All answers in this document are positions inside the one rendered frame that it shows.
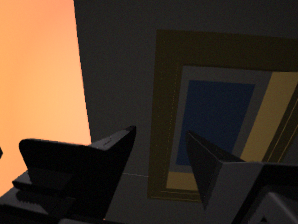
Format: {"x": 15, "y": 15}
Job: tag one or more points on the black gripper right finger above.
{"x": 228, "y": 185}

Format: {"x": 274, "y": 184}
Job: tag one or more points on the grey wall panel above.
{"x": 116, "y": 45}

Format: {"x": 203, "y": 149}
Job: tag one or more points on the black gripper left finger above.
{"x": 97, "y": 166}

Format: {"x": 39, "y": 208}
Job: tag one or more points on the wooden picture frame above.
{"x": 238, "y": 91}

